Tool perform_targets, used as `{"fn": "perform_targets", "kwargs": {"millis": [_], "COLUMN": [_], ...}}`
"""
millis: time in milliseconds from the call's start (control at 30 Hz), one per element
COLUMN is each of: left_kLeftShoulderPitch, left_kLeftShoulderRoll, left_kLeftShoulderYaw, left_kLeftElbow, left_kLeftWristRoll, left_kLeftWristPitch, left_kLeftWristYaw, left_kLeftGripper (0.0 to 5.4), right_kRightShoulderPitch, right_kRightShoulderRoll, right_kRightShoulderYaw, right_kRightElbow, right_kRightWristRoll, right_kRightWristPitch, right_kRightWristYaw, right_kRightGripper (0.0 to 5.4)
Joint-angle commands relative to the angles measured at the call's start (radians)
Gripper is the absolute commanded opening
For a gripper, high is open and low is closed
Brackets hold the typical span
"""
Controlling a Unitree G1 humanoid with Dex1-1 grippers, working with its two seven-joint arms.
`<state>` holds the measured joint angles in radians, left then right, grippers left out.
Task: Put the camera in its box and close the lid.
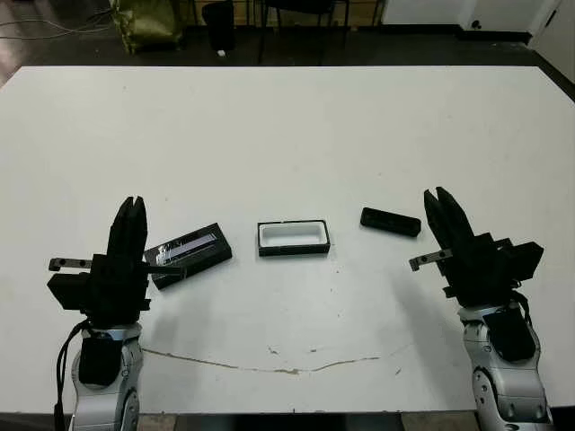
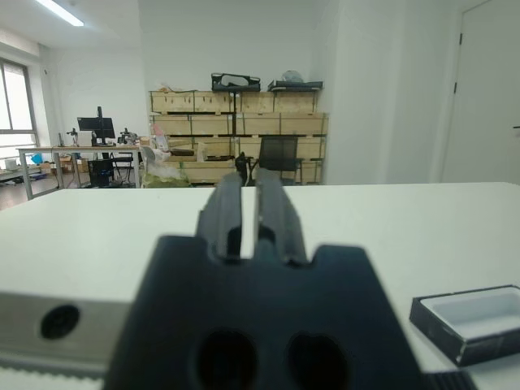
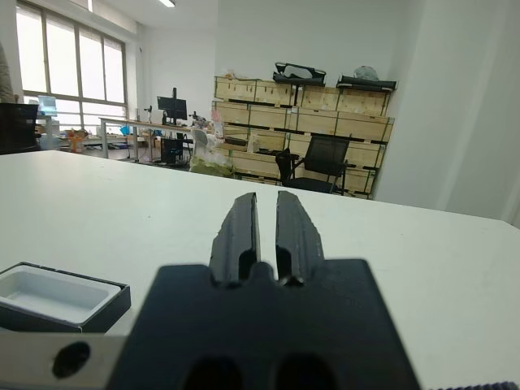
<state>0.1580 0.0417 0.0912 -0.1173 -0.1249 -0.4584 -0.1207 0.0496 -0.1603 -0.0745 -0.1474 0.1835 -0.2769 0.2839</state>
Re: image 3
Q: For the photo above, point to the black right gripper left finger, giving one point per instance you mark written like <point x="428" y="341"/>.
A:
<point x="235" y="235"/>

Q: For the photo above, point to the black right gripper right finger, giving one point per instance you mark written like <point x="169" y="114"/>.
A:
<point x="296" y="239"/>

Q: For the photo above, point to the black box base white insert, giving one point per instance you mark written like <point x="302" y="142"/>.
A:
<point x="48" y="296"/>

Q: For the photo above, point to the black computer tower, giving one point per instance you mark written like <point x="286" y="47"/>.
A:
<point x="170" y="150"/>

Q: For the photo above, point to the stacked wooden crates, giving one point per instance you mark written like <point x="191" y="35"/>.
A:
<point x="325" y="118"/>

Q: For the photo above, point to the black monitor on stand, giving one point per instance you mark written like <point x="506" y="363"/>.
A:
<point x="172" y="107"/>

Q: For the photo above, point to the long white-framed desk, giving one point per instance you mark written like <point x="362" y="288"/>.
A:
<point x="138" y="124"/>

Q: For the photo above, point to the open black case white item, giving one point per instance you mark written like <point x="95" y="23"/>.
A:
<point x="298" y="73"/>

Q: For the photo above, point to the flat black case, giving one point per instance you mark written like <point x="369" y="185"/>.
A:
<point x="365" y="83"/>

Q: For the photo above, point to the grey plastic bag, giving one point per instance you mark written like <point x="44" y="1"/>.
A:
<point x="365" y="73"/>

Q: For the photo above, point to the black high-back chair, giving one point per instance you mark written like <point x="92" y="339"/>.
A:
<point x="18" y="128"/>

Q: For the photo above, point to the ceiling light strip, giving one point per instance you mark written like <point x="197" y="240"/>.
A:
<point x="167" y="2"/>

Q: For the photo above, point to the large multi-pane window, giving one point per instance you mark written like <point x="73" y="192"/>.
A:
<point x="61" y="61"/>

